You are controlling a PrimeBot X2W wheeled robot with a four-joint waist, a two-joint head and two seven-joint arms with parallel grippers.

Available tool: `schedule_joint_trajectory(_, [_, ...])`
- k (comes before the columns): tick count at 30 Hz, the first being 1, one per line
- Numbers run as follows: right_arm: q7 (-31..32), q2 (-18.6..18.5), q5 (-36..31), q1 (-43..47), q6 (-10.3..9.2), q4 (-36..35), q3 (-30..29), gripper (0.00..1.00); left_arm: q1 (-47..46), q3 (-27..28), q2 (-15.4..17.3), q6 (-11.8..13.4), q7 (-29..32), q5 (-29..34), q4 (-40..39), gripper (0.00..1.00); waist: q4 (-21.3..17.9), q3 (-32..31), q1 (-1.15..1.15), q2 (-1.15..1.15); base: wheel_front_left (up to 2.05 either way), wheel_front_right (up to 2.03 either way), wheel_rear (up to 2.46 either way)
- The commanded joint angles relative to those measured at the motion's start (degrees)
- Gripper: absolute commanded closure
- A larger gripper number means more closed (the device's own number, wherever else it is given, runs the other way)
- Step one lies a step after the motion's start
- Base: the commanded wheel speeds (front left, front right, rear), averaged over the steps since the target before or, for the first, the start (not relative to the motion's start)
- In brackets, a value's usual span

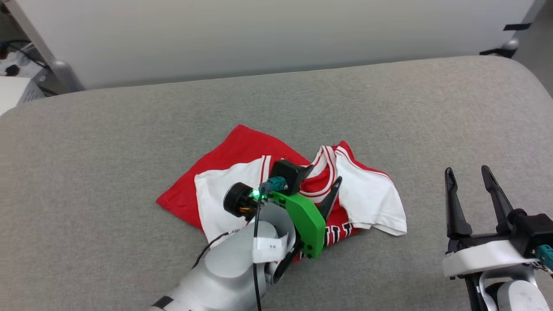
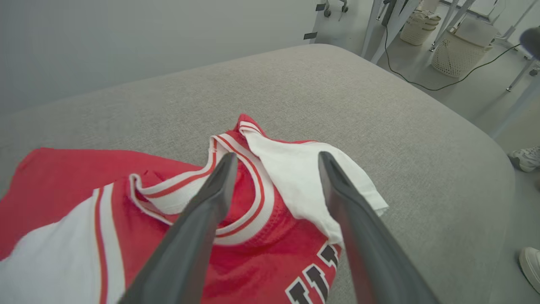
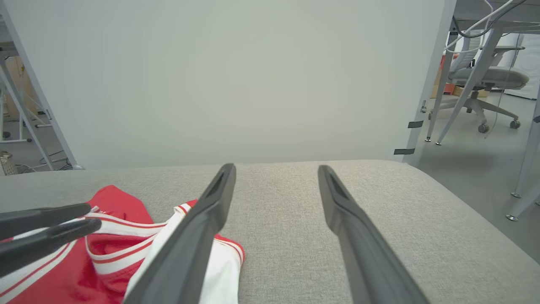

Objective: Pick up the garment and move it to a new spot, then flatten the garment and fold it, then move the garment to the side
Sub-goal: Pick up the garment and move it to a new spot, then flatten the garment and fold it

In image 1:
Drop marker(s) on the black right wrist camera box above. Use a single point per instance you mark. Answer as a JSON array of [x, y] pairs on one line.
[[533, 226]]

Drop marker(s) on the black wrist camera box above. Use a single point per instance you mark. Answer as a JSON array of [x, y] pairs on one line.
[[287, 175], [533, 226]]

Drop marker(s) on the red and white basketball jersey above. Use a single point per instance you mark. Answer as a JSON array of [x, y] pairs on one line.
[[242, 147]]

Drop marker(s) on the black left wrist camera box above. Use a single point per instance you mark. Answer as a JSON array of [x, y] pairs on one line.
[[287, 175]]

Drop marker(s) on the teal right camera connector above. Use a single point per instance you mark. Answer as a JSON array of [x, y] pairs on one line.
[[545, 255]]

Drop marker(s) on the white low table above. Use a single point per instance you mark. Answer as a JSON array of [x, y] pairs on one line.
[[11, 90]]

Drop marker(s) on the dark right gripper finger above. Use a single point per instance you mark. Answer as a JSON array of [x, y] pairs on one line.
[[497, 198], [453, 203]]

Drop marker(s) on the black round wrist motor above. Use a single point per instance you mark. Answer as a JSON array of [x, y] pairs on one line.
[[235, 199]]

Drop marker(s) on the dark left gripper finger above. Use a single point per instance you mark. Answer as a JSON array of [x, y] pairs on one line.
[[330, 196], [308, 171]]

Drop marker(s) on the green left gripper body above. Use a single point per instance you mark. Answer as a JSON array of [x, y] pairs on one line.
[[306, 224]]

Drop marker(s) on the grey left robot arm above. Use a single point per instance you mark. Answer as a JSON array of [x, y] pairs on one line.
[[229, 268]]

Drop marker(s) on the teal camera connector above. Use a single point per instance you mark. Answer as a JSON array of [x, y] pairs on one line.
[[545, 255], [274, 185]]

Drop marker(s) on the teal left camera connector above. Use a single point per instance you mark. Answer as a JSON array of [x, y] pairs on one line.
[[274, 185]]

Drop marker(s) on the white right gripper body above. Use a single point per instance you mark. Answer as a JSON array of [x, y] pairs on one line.
[[479, 257]]

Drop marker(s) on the grey panel frame leg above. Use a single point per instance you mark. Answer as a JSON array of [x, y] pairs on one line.
[[65, 71], [512, 44]]

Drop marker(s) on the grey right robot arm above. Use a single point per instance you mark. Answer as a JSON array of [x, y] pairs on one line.
[[518, 298]]

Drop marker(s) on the black tape strip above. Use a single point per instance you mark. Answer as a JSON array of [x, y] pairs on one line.
[[516, 26]]

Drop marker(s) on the white partition panel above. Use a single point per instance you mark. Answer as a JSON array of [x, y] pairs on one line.
[[259, 34]]

